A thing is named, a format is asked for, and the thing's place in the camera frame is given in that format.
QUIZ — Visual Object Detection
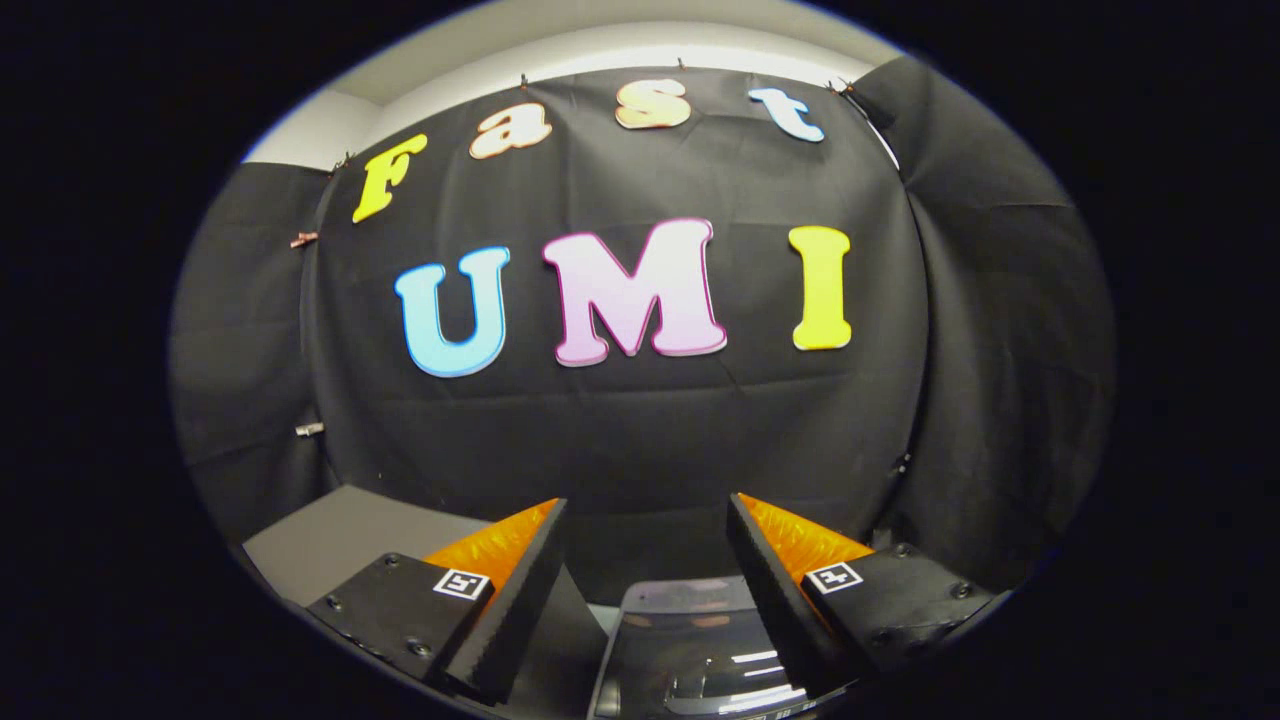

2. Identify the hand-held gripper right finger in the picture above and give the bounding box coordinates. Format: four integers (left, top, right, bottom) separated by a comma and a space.
726, 492, 997, 698

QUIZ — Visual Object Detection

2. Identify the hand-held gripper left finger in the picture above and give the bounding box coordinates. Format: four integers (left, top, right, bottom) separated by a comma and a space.
306, 497, 569, 706

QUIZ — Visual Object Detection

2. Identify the small grey washing machine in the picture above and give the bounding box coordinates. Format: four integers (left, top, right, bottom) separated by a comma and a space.
588, 575, 816, 720

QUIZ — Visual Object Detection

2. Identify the grey box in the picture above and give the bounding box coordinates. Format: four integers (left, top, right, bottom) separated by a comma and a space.
243, 485, 611, 720

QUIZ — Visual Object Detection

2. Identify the black backdrop cloth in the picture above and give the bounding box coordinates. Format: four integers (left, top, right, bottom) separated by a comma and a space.
168, 55, 1118, 613

